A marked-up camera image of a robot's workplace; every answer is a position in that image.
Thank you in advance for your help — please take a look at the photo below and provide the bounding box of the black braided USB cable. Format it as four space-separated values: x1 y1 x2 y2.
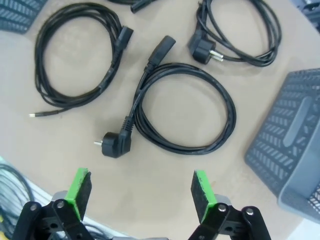
28 2 135 120
106 0 158 13

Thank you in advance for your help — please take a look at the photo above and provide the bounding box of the grey perforated plastic basket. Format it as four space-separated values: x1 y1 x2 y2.
0 0 48 35
244 68 320 222

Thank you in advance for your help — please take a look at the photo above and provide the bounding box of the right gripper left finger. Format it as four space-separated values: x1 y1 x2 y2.
13 167 93 240

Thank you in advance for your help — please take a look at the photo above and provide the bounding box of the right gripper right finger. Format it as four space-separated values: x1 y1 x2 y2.
187 169 273 240

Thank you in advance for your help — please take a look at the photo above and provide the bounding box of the dark cable bundle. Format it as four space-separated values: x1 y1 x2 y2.
0 162 36 238

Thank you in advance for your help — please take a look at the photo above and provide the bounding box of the black power cable angled plug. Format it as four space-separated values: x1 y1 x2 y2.
187 0 283 68
93 35 237 159

